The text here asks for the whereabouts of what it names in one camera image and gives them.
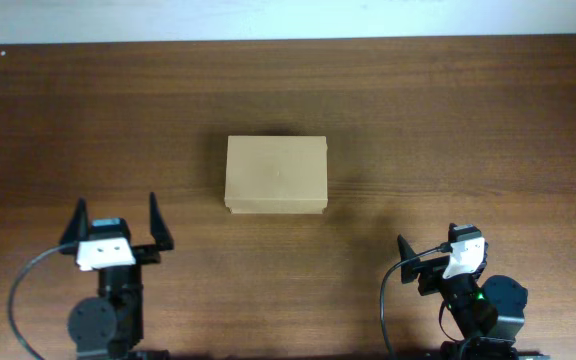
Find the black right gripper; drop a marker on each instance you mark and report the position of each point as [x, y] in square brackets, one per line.
[432, 270]

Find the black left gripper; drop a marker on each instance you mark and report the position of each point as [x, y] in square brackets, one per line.
[160, 233]

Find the brown cardboard box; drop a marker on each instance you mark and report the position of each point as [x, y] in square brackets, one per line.
[276, 175]

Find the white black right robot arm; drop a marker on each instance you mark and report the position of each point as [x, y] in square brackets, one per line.
[488, 315]

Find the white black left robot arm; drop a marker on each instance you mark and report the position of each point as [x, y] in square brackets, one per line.
[110, 324]

